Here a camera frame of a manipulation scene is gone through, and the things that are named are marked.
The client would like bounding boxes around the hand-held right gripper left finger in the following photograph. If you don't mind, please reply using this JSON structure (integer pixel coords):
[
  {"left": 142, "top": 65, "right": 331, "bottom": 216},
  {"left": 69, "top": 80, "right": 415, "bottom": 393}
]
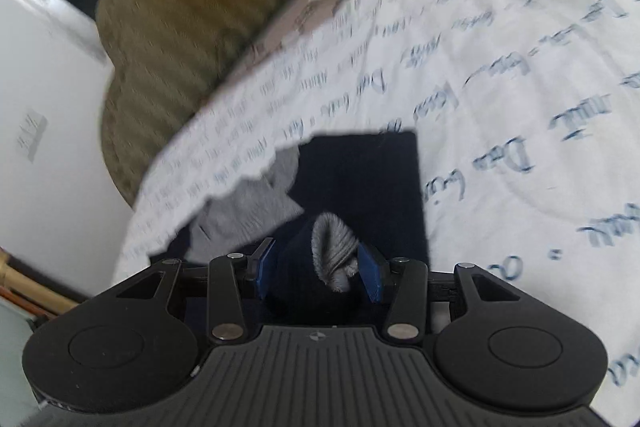
[{"left": 116, "top": 237, "right": 277, "bottom": 344}]

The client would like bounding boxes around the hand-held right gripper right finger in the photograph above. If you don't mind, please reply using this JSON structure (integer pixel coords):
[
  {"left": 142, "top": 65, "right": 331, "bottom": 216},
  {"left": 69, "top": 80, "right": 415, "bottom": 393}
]
[{"left": 356, "top": 242, "right": 522, "bottom": 344}]

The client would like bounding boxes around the grey garment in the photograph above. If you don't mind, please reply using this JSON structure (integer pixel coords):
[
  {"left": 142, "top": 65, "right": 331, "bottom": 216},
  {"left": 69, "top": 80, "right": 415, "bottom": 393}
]
[{"left": 189, "top": 146, "right": 307, "bottom": 262}]

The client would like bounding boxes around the navy garment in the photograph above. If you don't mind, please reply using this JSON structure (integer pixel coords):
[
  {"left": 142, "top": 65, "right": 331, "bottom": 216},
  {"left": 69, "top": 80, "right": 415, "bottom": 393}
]
[{"left": 150, "top": 130, "right": 431, "bottom": 328}]

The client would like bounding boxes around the white printed bed sheet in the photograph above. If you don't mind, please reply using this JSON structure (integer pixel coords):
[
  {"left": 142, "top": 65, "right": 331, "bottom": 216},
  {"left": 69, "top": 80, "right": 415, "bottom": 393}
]
[{"left": 112, "top": 0, "right": 640, "bottom": 408}]

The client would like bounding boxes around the taupe under sheet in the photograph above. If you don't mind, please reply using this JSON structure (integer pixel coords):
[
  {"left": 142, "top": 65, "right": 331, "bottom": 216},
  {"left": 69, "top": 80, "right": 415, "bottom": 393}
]
[{"left": 235, "top": 0, "right": 361, "bottom": 62}]

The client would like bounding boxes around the olive padded headboard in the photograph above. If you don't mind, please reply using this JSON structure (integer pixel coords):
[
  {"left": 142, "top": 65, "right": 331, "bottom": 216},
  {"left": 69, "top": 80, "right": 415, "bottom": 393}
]
[{"left": 95, "top": 0, "right": 386, "bottom": 208}]

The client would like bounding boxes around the bamboo furniture frame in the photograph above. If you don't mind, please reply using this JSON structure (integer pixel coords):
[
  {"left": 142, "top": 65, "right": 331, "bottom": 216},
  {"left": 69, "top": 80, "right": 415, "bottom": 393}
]
[{"left": 0, "top": 247, "right": 81, "bottom": 317}]

